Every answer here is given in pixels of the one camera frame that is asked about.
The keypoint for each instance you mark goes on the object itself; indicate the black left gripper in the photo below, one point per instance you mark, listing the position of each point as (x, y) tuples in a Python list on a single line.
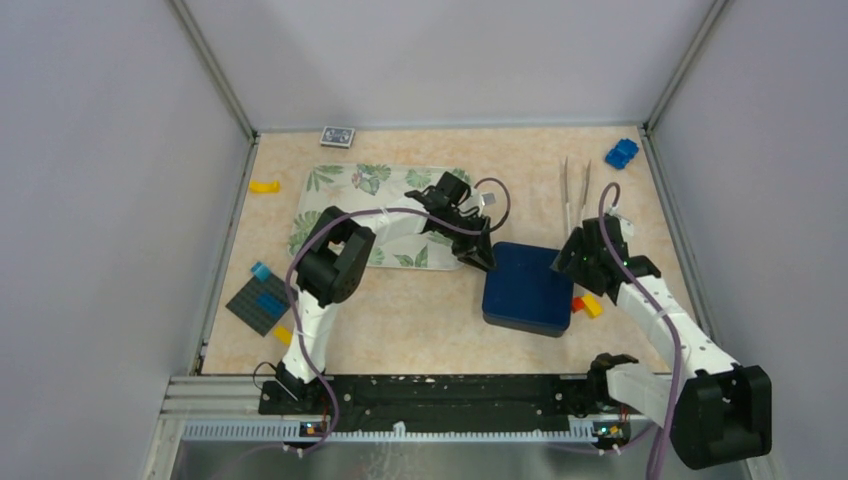
[(475, 249)]

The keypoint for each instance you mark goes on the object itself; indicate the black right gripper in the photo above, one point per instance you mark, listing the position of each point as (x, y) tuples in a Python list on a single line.
[(572, 247)]

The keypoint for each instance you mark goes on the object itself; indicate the silver metal tongs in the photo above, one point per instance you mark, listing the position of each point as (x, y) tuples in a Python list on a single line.
[(575, 188)]

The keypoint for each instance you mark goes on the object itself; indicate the dark blue box lid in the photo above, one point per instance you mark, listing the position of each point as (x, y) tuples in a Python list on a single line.
[(523, 284)]

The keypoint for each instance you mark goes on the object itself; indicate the blue chocolate box with insert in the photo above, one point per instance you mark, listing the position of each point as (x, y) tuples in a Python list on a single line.
[(549, 326)]

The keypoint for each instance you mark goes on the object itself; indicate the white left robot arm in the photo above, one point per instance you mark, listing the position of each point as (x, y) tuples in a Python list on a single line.
[(329, 266)]

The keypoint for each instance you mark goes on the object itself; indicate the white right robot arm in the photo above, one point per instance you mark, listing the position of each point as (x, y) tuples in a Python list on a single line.
[(712, 410)]

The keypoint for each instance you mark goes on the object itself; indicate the orange toy brick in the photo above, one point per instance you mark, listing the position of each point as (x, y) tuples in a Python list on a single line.
[(577, 304)]

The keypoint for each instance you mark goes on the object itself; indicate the yellow toy brick right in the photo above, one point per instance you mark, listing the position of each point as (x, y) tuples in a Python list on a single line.
[(592, 306)]

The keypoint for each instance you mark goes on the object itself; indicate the white leaf-print tray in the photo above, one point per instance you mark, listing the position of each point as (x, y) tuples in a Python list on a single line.
[(354, 187)]

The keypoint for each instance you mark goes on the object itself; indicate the playing card deck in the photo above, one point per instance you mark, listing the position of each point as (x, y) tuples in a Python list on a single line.
[(337, 137)]

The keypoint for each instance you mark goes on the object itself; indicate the yellow toy brick front-left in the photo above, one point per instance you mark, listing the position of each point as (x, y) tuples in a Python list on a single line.
[(283, 335)]

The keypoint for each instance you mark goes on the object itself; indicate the light blue toy brick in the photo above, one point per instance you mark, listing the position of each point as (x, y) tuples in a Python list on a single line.
[(260, 271)]

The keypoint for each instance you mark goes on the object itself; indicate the grey building baseplate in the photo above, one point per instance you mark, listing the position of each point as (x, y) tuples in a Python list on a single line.
[(260, 304)]

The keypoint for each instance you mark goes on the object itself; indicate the yellow toy brick back-left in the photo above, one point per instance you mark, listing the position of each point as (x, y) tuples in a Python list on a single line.
[(258, 187)]

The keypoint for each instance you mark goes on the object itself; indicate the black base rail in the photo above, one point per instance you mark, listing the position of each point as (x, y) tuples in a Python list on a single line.
[(444, 403)]

